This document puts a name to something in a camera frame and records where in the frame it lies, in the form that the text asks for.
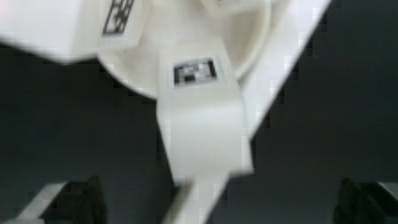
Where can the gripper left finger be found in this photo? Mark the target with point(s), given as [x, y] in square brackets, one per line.
[66, 204]

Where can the white L-shaped barrier wall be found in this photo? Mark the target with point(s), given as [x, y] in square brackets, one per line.
[295, 17]

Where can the white stool leg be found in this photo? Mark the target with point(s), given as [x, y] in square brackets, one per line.
[201, 111]
[66, 29]

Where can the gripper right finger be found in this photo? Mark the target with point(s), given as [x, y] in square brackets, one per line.
[366, 203]

